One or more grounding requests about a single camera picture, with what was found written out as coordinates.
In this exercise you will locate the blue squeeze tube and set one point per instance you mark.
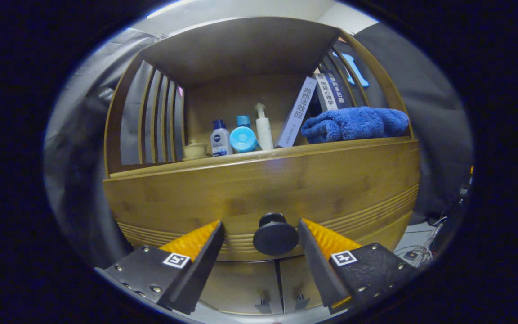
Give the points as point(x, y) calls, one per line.
point(243, 139)

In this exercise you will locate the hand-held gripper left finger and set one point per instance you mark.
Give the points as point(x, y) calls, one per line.
point(203, 265)

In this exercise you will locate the black drawer knob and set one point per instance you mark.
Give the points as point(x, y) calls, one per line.
point(275, 236)

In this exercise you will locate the wooden drawer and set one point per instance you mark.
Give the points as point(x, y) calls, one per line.
point(263, 189)

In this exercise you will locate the grey leaning book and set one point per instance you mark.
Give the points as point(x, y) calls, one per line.
point(297, 112)

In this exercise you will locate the wooden cabinet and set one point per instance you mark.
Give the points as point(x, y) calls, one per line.
point(241, 49)

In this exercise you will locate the white lotion bottle blue cap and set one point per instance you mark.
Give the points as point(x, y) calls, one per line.
point(221, 141)

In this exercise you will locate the beige lidded teacup with saucer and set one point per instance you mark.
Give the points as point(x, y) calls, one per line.
point(194, 150)

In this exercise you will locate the dark blue book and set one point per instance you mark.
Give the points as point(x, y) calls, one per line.
point(342, 92)

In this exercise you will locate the wooden cabinet door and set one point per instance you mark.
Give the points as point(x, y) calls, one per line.
point(241, 283)
point(297, 279)

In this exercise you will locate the black backdrop cloth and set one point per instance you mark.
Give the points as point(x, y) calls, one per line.
point(434, 135)

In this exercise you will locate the blue towel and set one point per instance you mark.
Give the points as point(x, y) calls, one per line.
point(353, 123)

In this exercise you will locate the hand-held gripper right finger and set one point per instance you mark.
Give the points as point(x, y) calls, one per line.
point(317, 265)

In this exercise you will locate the white pump bottle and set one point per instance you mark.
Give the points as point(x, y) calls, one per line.
point(264, 132)

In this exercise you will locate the teal glass bottle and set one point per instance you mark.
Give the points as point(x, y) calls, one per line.
point(243, 120)

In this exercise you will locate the wooden countertop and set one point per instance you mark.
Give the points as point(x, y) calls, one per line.
point(259, 155)

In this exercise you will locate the white spine book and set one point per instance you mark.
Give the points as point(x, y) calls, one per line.
point(328, 96)

